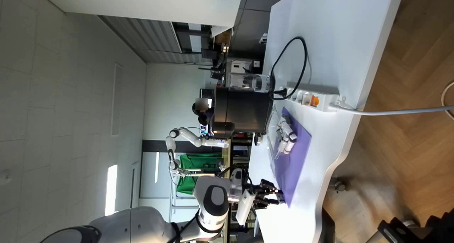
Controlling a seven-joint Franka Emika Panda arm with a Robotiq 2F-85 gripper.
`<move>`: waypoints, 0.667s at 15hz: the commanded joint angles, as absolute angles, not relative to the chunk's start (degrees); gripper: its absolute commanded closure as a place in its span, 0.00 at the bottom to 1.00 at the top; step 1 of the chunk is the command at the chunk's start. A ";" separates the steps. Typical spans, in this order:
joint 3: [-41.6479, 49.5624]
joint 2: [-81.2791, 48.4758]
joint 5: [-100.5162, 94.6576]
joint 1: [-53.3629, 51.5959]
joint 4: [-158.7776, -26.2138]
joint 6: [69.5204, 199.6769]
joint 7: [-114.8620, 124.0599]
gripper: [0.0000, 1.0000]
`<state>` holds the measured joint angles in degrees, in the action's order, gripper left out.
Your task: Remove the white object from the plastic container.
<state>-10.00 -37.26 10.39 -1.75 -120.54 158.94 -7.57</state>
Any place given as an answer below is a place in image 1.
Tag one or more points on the purple mat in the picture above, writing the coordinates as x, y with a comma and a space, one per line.
294, 165

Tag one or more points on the person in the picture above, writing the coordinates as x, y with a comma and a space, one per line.
204, 111

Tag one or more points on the chair caster wheel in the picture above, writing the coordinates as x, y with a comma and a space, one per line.
338, 185

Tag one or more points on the window blinds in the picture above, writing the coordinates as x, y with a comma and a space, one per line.
149, 37

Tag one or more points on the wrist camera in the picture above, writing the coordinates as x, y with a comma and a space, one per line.
245, 207

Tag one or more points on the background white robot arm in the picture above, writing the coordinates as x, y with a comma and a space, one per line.
193, 139

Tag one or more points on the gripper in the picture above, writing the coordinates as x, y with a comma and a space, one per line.
258, 197

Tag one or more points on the green cloth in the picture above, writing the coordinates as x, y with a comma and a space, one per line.
193, 168

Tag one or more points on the white power strip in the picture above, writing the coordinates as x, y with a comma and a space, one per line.
319, 94

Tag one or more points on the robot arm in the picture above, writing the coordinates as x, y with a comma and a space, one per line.
149, 225

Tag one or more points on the white and orange plug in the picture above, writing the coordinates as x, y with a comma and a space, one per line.
309, 99

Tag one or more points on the white marker with black cap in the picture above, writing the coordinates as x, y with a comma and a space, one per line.
288, 129

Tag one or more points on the black coffee machine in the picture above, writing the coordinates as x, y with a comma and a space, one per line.
241, 110

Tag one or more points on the white tube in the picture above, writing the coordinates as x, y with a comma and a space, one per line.
289, 146

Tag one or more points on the clear plastic container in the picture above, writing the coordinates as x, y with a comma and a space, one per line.
275, 143

